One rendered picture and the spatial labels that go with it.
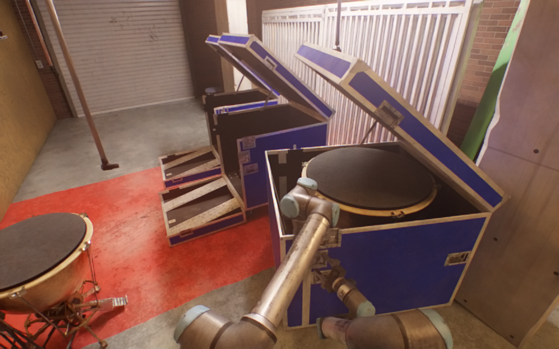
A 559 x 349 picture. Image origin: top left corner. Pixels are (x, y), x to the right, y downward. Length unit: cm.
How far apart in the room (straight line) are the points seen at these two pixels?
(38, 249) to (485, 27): 466
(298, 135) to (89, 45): 631
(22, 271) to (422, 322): 187
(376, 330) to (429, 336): 13
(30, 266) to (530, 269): 281
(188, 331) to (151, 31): 772
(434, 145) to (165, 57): 750
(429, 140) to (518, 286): 125
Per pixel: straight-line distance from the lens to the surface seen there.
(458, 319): 253
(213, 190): 337
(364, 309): 134
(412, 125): 128
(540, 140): 191
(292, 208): 110
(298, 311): 186
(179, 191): 360
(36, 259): 204
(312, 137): 287
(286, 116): 366
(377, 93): 116
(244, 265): 258
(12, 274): 203
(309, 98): 272
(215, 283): 250
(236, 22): 526
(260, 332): 81
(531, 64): 189
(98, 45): 816
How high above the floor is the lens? 189
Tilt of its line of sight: 29 degrees down
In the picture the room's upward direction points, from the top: 2 degrees counter-clockwise
